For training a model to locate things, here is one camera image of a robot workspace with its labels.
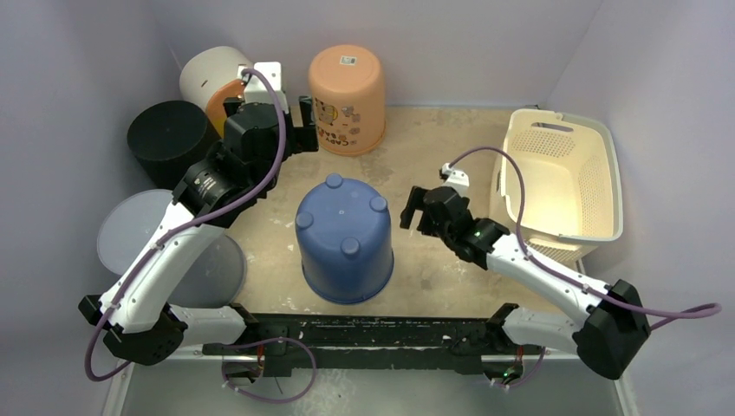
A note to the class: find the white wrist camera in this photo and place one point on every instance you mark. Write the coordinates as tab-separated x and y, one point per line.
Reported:
263	83
454	178

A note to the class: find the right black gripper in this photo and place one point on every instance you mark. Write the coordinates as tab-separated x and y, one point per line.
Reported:
425	205

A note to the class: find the grey lavender bucket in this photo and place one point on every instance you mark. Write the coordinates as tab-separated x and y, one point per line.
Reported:
214	279

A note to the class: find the aluminium rail frame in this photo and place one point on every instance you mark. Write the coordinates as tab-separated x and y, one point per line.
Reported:
494	347

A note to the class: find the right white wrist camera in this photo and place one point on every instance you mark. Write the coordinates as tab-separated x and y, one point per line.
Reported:
454	178

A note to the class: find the white orange yellow drum toy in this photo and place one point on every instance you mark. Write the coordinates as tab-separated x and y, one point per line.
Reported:
209	78

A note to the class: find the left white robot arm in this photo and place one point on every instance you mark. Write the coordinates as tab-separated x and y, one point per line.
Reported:
135	319

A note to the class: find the orange bucket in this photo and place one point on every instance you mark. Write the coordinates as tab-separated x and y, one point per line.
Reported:
347	86

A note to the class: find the blue bucket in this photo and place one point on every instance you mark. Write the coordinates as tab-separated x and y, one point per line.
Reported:
343	232

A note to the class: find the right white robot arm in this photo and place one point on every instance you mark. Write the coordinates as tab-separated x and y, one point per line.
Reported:
551	287

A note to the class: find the cream laundry basket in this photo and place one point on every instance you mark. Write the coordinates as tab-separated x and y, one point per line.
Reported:
559	178

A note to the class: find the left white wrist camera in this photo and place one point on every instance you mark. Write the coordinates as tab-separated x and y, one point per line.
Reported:
263	83

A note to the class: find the black large bucket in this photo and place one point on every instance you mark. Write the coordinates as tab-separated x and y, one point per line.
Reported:
168	137

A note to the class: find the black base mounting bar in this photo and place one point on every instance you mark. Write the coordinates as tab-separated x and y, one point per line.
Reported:
289	341

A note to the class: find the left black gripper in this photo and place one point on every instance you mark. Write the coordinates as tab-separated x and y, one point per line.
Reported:
301	139

